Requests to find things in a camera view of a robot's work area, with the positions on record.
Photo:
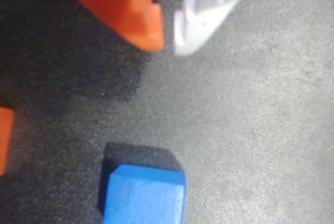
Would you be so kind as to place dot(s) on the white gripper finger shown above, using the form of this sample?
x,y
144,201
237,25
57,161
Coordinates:
x,y
201,25

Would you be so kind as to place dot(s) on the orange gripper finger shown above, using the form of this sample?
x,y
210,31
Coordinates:
x,y
117,2

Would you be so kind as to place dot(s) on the orange cube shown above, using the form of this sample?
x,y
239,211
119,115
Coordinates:
x,y
5,140

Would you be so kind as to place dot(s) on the blue cube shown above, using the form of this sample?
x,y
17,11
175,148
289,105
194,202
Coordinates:
x,y
143,198

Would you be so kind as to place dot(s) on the black felt mat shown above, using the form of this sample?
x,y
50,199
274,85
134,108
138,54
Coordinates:
x,y
248,117

